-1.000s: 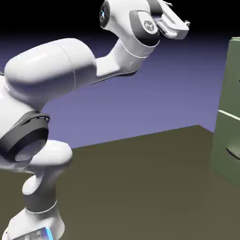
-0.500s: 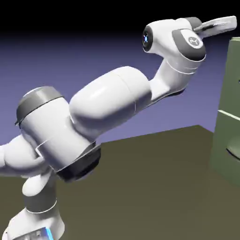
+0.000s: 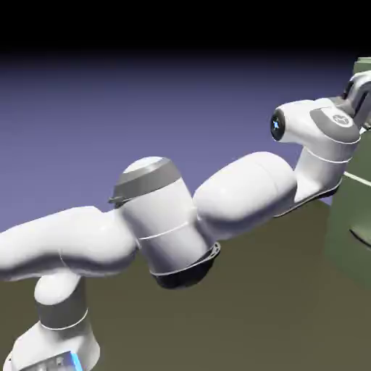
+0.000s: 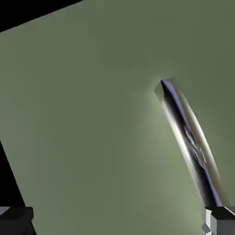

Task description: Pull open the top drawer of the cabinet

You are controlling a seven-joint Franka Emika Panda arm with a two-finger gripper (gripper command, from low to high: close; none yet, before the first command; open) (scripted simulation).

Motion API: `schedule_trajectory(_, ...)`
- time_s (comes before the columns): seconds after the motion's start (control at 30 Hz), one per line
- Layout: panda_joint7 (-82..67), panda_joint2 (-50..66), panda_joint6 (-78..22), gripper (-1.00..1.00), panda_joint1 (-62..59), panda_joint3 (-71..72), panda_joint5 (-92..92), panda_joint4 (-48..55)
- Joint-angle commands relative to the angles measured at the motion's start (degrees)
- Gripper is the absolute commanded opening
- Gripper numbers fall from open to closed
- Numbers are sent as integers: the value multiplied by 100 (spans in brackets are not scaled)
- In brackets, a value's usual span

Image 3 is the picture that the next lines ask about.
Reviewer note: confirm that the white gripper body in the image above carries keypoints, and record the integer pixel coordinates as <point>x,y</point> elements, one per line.
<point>362,84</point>

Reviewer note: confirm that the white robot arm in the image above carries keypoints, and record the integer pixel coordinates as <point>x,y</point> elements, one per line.
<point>162,220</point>

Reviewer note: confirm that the green drawer front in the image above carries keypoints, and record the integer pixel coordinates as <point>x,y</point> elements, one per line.
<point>362,158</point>
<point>363,66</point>
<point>339,220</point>

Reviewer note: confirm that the green cabinet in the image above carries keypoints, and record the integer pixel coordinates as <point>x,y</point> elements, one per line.
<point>337,237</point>

